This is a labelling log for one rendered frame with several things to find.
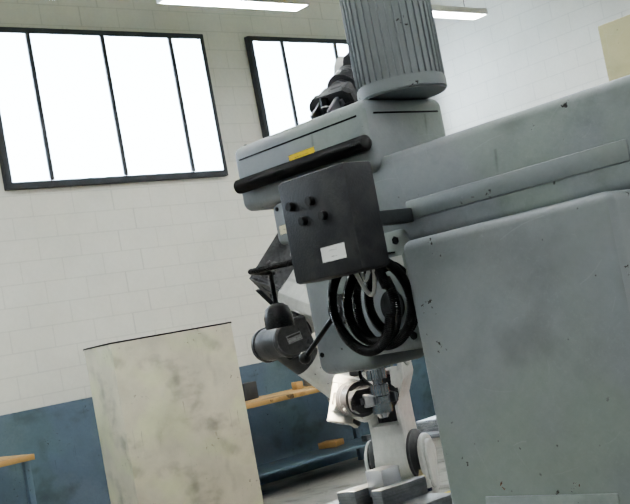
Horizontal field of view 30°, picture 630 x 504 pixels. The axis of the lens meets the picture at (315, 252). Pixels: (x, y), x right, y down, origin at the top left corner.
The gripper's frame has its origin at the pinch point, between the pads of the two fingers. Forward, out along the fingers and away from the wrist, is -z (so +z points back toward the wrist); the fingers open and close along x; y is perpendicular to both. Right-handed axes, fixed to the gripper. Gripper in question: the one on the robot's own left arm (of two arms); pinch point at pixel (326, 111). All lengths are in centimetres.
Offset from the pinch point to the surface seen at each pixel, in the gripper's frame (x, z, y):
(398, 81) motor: -28.7, -13.7, 6.0
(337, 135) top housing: -12.0, -18.9, 0.0
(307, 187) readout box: -20, -48, 2
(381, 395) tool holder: -2, -36, -58
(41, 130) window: 637, 540, -113
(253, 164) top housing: 17.1, -12.5, -3.2
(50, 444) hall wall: 652, 366, -336
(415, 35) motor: -32.5, -5.3, 11.9
